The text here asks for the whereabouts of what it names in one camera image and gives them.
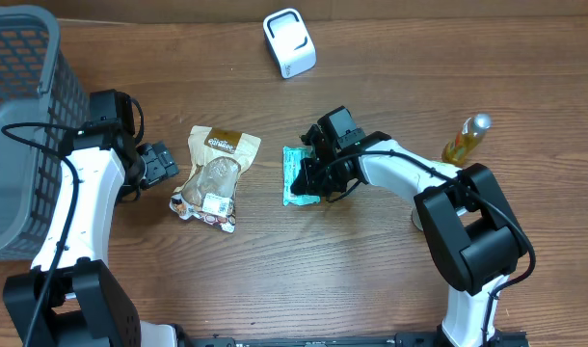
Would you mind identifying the clear plastic snack bag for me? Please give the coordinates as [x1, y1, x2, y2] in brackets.
[170, 125, 261, 233]

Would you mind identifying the small teal packet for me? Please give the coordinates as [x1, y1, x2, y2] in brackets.
[282, 147, 320, 206]

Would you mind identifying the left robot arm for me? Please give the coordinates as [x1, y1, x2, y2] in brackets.
[3, 90, 184, 346]

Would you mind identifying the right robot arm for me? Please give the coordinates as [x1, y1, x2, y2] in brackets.
[285, 106, 536, 346]

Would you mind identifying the green lid glass jar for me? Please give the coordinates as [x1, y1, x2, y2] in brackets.
[412, 208, 423, 231]

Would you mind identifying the yellow dish soap bottle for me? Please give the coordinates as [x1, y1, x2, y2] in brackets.
[441, 114, 493, 166]

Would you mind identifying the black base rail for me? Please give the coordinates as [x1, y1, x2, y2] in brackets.
[177, 331, 530, 347]

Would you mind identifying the grey plastic mesh basket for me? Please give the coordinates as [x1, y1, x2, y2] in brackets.
[0, 5, 89, 261]

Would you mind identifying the white barcode scanner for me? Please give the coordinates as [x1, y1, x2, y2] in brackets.
[262, 8, 317, 79]

